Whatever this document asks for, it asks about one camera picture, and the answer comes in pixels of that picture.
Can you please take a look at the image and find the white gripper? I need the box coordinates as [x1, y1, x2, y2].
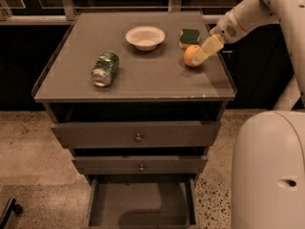
[192, 8, 251, 66]

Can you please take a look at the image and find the green soda can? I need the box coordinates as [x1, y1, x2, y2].
[91, 51, 119, 87]

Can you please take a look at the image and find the white bowl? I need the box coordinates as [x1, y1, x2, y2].
[126, 26, 165, 52]

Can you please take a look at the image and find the top drawer metal knob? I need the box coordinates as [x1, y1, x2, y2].
[134, 134, 142, 142]

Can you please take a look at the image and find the green yellow sponge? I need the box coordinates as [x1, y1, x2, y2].
[179, 29, 200, 50]

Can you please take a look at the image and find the top grey drawer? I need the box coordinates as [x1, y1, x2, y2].
[51, 121, 220, 149]

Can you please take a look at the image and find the drawer metal knob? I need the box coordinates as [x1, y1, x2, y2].
[134, 134, 142, 142]
[138, 164, 145, 173]

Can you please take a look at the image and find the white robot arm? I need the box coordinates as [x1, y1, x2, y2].
[192, 0, 305, 229]

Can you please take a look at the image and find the bottom open grey drawer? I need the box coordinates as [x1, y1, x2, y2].
[84, 175, 200, 229]

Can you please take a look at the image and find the metal railing frame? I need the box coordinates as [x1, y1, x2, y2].
[0, 0, 261, 27]

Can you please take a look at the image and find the middle drawer metal knob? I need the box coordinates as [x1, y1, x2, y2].
[138, 164, 145, 173]

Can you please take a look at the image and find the middle grey drawer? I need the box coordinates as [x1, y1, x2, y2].
[72, 156, 207, 175]

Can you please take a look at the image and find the black caster wheel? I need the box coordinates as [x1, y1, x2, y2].
[0, 198, 23, 229]

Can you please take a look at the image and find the white pole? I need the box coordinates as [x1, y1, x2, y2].
[274, 76, 301, 111]

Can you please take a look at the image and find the grey drawer cabinet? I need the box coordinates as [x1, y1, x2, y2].
[31, 10, 237, 229]

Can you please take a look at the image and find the orange fruit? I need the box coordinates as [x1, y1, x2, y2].
[184, 45, 200, 68]

